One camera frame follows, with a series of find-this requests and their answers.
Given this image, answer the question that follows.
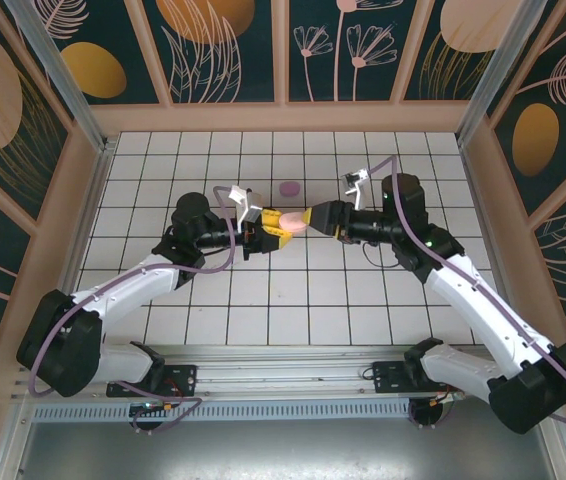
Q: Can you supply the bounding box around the grey metal sheet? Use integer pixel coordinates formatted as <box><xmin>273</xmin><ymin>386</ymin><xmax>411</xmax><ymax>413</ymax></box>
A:
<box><xmin>0</xmin><ymin>394</ymin><xmax>566</xmax><ymax>480</ymax></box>

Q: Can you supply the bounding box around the thin black cable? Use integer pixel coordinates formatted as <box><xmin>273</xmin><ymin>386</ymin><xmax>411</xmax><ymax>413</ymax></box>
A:
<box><xmin>362</xmin><ymin>242</ymin><xmax>400</xmax><ymax>270</ymax></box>

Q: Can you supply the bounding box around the aluminium side rail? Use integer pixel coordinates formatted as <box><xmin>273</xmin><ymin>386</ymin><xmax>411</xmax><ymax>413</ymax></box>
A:
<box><xmin>65</xmin><ymin>142</ymin><xmax>114</xmax><ymax>274</ymax></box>
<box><xmin>457</xmin><ymin>142</ymin><xmax>509</xmax><ymax>301</ymax></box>

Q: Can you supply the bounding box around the small circuit board with wires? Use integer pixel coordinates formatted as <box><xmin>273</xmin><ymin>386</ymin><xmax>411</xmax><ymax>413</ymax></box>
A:
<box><xmin>430</xmin><ymin>389</ymin><xmax>464</xmax><ymax>406</ymax></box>
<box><xmin>130</xmin><ymin>399</ymin><xmax>179</xmax><ymax>419</ymax></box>

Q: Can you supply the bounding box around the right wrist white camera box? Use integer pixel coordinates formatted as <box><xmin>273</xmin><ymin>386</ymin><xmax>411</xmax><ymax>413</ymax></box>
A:
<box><xmin>341</xmin><ymin>168</ymin><xmax>369</xmax><ymax>211</ymax></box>

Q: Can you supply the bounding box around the aluminium mounting rail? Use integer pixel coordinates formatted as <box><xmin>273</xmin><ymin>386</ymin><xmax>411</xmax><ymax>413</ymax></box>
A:
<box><xmin>12</xmin><ymin>343</ymin><xmax>557</xmax><ymax>401</ymax></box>

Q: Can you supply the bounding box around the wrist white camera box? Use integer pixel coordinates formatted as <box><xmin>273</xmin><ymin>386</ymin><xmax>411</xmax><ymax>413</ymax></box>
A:
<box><xmin>341</xmin><ymin>168</ymin><xmax>369</xmax><ymax>211</ymax></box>
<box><xmin>227</xmin><ymin>184</ymin><xmax>266</xmax><ymax>226</ymax></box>

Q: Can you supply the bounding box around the pink earbud charging case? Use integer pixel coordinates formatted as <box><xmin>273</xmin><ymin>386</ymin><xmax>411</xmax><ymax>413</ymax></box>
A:
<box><xmin>277</xmin><ymin>210</ymin><xmax>309</xmax><ymax>235</ymax></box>

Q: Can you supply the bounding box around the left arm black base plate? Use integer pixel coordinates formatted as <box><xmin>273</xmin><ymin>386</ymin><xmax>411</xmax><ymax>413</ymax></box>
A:
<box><xmin>106</xmin><ymin>363</ymin><xmax>199</xmax><ymax>399</ymax></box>

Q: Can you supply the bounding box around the slotted grey cable duct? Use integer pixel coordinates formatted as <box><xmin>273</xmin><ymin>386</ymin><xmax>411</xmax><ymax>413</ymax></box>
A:
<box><xmin>32</xmin><ymin>398</ymin><xmax>417</xmax><ymax>422</ymax></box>

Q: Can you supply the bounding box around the aluminium frame post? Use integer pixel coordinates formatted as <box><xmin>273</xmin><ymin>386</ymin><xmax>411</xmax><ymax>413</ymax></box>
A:
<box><xmin>455</xmin><ymin>0</ymin><xmax>564</xmax><ymax>146</ymax></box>
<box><xmin>3</xmin><ymin>0</ymin><xmax>114</xmax><ymax>154</ymax></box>

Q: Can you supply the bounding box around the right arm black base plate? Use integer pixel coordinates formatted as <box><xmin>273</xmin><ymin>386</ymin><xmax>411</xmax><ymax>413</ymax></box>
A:
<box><xmin>371</xmin><ymin>360</ymin><xmax>464</xmax><ymax>396</ymax></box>

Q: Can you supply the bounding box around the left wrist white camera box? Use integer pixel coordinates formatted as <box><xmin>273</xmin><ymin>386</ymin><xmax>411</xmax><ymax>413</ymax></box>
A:
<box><xmin>227</xmin><ymin>184</ymin><xmax>266</xmax><ymax>226</ymax></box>

